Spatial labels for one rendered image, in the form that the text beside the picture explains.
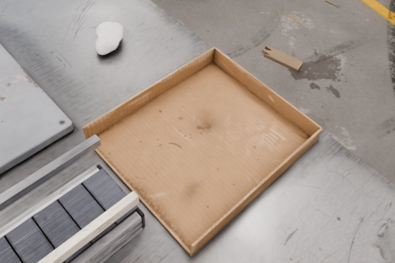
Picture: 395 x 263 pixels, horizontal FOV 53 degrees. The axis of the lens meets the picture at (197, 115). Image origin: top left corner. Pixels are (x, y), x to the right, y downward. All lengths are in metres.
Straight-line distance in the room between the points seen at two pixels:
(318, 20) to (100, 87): 1.81
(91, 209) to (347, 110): 1.56
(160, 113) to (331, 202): 0.32
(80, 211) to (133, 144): 0.16
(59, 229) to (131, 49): 0.41
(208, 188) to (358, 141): 1.31
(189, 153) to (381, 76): 1.67
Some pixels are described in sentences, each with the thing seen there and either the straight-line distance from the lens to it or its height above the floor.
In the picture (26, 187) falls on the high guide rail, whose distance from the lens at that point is 0.51.
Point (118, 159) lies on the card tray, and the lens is 0.66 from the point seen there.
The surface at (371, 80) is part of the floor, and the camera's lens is 2.17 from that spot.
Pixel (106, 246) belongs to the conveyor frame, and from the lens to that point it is 0.56.
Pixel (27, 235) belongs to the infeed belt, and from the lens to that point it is 0.58.
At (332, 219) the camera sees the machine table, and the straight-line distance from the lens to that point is 0.66.
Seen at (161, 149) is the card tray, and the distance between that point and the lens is 0.67.
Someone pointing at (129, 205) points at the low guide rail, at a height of 0.91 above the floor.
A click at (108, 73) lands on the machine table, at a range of 0.79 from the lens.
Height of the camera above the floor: 1.39
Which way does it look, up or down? 52 degrees down
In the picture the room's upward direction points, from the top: 6 degrees clockwise
